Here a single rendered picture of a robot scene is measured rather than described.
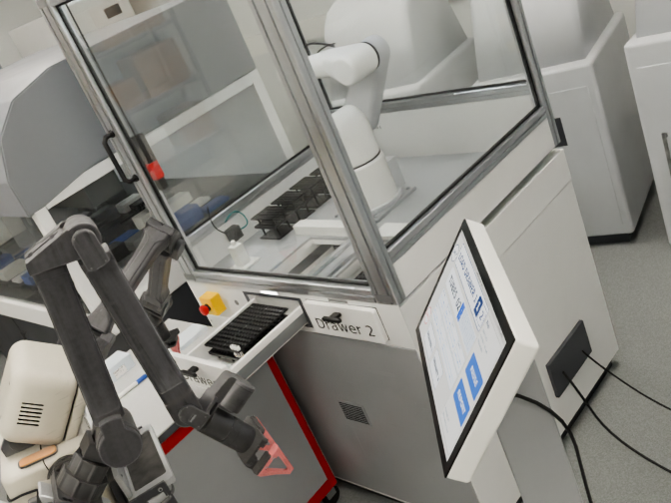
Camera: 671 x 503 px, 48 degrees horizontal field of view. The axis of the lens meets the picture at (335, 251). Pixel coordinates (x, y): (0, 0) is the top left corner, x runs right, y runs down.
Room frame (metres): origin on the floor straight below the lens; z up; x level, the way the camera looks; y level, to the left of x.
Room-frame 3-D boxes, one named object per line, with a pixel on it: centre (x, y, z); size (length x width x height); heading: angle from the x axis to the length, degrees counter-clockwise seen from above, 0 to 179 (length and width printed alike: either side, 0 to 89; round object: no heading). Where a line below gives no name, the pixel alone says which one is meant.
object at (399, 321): (2.46, -0.15, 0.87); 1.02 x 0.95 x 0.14; 38
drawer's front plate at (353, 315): (1.95, 0.06, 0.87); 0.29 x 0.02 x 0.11; 38
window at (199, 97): (2.18, 0.21, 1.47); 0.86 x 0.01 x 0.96; 38
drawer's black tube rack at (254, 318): (2.12, 0.35, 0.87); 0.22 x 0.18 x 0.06; 128
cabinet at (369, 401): (2.46, -0.16, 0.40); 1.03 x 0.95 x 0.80; 38
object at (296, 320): (2.13, 0.34, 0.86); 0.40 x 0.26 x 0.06; 128
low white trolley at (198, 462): (2.33, 0.74, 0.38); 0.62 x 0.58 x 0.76; 38
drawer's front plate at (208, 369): (2.00, 0.50, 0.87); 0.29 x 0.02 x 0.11; 38
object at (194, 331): (2.51, 0.61, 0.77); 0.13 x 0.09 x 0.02; 128
